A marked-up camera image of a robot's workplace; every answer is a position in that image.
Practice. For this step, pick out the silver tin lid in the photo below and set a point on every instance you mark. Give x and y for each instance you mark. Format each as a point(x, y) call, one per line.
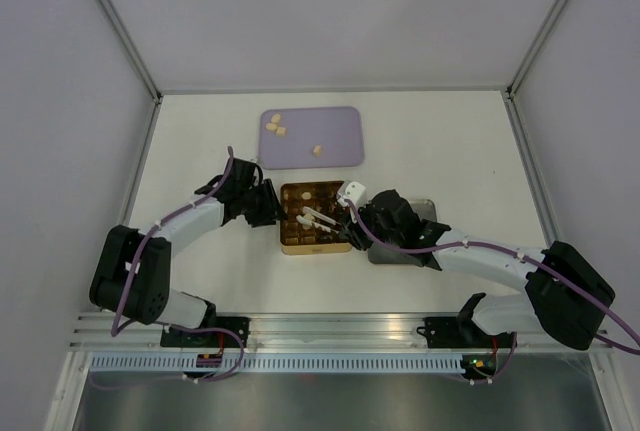
point(395, 222)

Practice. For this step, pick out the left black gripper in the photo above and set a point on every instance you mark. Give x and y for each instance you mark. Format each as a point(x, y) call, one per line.
point(272, 210)

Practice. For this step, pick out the purple plastic tray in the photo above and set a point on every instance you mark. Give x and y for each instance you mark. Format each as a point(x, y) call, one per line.
point(338, 130)

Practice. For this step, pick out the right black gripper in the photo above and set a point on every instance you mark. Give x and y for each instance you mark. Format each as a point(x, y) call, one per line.
point(351, 231)

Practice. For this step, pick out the right aluminium frame post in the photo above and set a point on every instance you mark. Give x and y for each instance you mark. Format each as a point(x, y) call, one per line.
point(541, 37)

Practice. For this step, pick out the left aluminium frame post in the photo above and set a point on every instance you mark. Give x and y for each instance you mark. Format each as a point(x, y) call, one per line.
point(131, 52)

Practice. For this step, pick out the white slotted cable duct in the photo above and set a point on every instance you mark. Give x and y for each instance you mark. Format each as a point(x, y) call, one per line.
point(341, 363)

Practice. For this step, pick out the aluminium mounting rail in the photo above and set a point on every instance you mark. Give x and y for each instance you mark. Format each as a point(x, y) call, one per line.
point(286, 333)

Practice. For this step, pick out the aluminium frame post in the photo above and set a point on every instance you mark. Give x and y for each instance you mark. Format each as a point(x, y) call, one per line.
point(541, 37)
point(131, 52)

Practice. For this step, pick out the gold chocolate box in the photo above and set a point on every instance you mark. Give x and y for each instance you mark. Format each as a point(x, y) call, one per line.
point(297, 241)

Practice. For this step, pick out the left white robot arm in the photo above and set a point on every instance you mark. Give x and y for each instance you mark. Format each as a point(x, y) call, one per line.
point(133, 273)

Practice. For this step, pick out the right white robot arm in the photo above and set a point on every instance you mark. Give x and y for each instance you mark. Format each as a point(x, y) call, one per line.
point(554, 290)

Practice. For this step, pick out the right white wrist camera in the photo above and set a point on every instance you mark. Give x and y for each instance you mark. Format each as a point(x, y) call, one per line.
point(351, 192)

